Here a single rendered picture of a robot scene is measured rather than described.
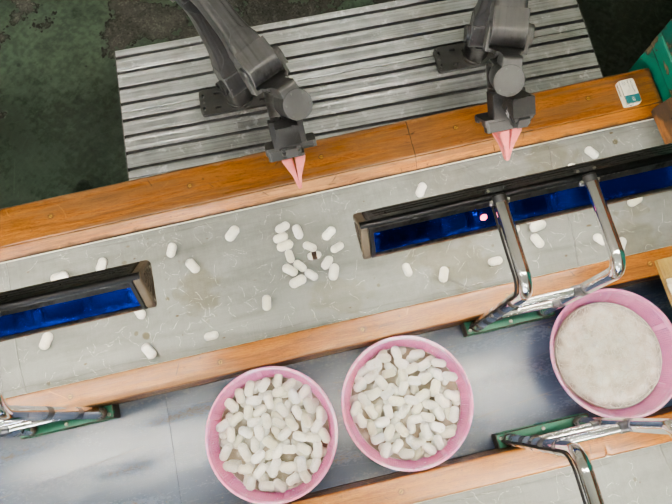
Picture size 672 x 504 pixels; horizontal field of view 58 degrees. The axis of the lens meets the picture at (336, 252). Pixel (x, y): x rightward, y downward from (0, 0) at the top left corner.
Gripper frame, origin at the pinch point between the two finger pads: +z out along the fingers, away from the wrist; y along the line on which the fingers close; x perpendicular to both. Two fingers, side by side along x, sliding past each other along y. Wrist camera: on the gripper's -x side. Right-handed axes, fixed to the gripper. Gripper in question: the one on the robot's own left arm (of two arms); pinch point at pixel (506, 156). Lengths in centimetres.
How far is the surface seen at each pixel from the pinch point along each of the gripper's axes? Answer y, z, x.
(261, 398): -61, 36, -14
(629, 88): 34.4, -4.6, 13.2
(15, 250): -108, 1, 12
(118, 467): -94, 45, -14
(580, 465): -13, 27, -57
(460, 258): -12.4, 20.2, -2.0
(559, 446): -14, 29, -51
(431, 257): -18.5, 18.9, -0.9
